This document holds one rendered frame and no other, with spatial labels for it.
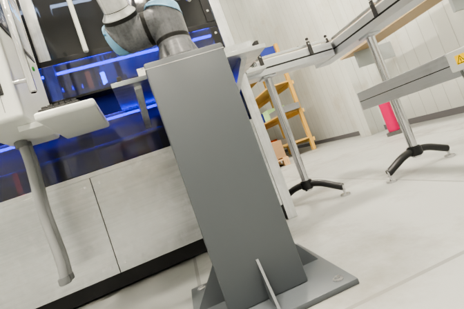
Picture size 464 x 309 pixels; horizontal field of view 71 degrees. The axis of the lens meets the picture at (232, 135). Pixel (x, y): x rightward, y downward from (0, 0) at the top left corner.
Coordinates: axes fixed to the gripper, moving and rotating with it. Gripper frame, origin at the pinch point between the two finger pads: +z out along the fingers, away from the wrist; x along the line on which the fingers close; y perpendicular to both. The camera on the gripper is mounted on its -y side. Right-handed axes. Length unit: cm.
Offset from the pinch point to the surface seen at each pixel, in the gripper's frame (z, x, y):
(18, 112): -47, -62, 32
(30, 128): -43, -69, 26
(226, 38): 39.2, -6.9, -21.6
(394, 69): 362, 65, -162
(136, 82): -11.0, -42.2, 19.5
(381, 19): 99, 30, 25
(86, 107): -28, -54, 35
